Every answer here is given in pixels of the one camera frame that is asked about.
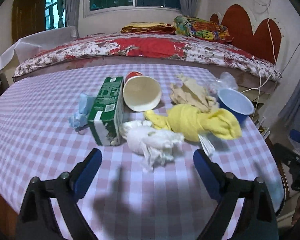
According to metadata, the grey left curtain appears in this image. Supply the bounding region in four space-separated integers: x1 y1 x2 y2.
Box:
64 0 80 37

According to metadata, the red heart headboard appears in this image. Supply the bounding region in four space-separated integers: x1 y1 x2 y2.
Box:
210 4 282 64

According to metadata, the brown wooden door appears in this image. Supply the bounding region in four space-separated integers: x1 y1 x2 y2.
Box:
11 0 46 43

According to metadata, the white sheet covered furniture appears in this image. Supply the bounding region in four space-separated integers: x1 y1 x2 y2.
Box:
0 25 79 78

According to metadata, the yellow cloth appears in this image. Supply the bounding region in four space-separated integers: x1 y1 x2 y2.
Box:
143 104 242 142

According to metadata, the yellow folded blanket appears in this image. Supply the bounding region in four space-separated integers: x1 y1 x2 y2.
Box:
120 22 175 34

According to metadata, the blue tissue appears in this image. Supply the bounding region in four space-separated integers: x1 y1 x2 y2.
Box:
68 93 96 132

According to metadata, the clear plastic bag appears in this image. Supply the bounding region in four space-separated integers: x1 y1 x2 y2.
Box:
207 72 238 95

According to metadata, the red paper cup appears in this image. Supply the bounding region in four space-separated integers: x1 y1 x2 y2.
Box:
123 71 162 112

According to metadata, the beige paper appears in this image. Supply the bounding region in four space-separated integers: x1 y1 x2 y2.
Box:
170 74 219 113

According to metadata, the white charging cable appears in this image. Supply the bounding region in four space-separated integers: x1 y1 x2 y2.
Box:
241 17 277 120

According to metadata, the floral red bed quilt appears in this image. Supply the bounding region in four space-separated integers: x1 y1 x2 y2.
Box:
13 33 281 81

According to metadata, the green milk carton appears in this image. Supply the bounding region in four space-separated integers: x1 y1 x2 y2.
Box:
88 76 124 146

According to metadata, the pink checkered tablecloth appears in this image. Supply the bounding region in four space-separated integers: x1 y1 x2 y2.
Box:
0 63 286 240

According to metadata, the white tissue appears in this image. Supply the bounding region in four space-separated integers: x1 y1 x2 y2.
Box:
119 120 184 172

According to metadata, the colourful pillow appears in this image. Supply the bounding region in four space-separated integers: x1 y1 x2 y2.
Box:
173 15 233 43

